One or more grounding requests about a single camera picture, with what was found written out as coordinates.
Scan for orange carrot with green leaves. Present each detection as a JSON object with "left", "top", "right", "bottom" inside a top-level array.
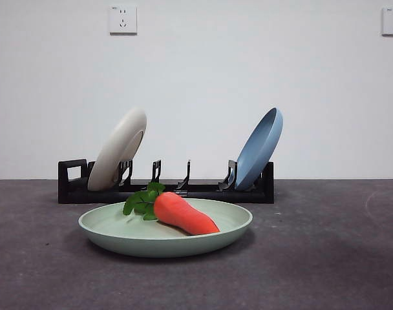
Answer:
[{"left": 122, "top": 181, "right": 220, "bottom": 236}]

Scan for green plate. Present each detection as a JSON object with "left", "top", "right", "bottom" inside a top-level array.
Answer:
[{"left": 78, "top": 198, "right": 253, "bottom": 258}]

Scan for blue plate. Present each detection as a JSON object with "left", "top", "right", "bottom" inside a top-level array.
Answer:
[{"left": 234, "top": 107, "right": 284, "bottom": 191}]

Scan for cream plate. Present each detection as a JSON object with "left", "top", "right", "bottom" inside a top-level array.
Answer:
[{"left": 87, "top": 107, "right": 148, "bottom": 191}]

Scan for black plate rack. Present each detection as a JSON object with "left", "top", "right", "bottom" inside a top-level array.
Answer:
[{"left": 58, "top": 158, "right": 275, "bottom": 205}]

